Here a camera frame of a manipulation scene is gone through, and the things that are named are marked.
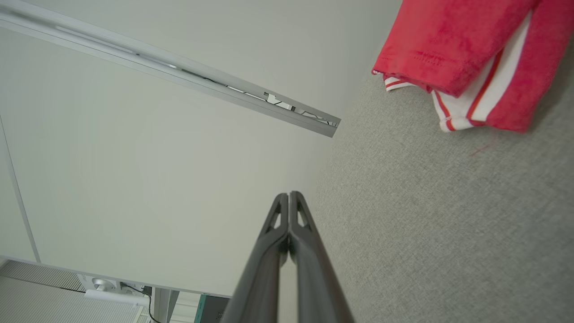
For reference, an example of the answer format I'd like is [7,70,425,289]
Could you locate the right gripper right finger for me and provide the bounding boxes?
[289,192,355,323]

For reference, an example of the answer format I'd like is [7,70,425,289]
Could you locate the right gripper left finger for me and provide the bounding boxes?
[222,193,290,323]

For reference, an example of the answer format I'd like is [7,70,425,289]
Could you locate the red T-shirt with white sleeves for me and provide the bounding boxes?
[371,0,574,133]

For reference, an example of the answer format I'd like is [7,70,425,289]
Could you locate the teal box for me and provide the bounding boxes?
[194,294,230,323]

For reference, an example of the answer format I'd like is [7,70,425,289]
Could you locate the grey column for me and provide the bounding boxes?
[152,288,180,323]

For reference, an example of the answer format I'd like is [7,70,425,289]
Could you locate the white bar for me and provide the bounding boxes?
[84,289,148,307]

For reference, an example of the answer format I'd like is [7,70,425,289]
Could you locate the white device with round lens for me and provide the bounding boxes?
[76,275,122,293]

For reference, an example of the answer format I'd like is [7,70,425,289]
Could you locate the black wall cable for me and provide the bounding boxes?
[121,283,161,323]

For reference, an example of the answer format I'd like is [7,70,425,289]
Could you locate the grey metal post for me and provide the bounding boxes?
[0,0,341,137]

